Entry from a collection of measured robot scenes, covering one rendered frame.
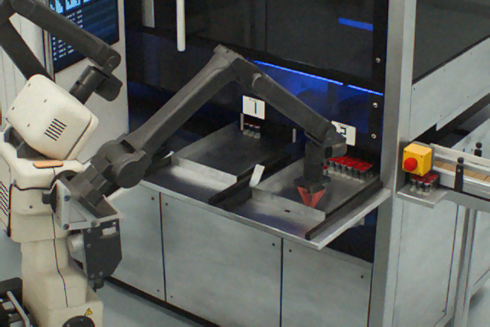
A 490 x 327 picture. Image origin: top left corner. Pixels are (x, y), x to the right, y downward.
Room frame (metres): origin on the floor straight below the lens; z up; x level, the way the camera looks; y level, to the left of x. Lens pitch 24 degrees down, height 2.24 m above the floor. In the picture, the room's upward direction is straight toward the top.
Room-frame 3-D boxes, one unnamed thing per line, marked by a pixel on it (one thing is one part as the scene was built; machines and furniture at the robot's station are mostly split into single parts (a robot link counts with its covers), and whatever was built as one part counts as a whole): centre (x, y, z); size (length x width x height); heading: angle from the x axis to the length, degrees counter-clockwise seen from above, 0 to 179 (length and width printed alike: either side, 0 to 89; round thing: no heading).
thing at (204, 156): (2.87, 0.03, 0.90); 0.34 x 0.26 x 0.04; 143
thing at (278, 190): (2.64, -0.22, 0.90); 0.34 x 0.26 x 0.04; 142
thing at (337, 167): (2.73, -0.29, 0.90); 0.18 x 0.02 x 0.05; 52
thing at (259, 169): (2.63, 0.00, 0.91); 0.14 x 0.03 x 0.06; 142
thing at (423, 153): (2.61, -0.51, 1.00); 0.08 x 0.07 x 0.07; 143
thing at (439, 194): (2.63, -0.55, 0.87); 0.14 x 0.13 x 0.02; 143
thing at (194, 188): (2.71, -0.06, 0.87); 0.70 x 0.48 x 0.02; 53
